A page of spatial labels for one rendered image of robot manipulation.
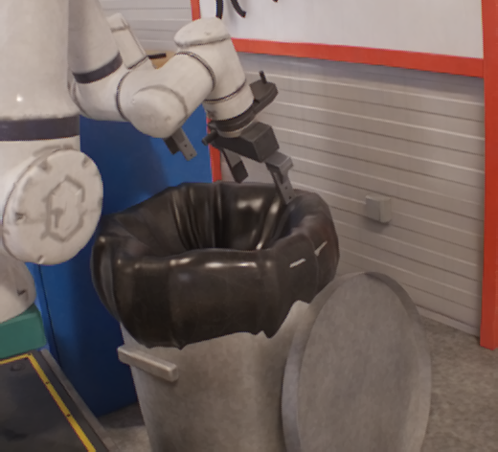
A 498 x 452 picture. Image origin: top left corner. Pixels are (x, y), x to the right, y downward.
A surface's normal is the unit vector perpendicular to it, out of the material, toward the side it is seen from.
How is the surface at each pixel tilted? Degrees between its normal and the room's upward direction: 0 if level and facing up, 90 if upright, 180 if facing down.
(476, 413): 0
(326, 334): 77
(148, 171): 90
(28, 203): 94
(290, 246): 54
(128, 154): 90
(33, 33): 86
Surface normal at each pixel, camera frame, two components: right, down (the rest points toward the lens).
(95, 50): 0.51, 0.38
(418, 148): -0.78, 0.25
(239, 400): 0.14, 0.34
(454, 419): -0.07, -0.95
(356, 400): 0.76, -0.10
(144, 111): -0.47, 0.55
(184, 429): -0.43, 0.36
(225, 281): 0.18, 0.06
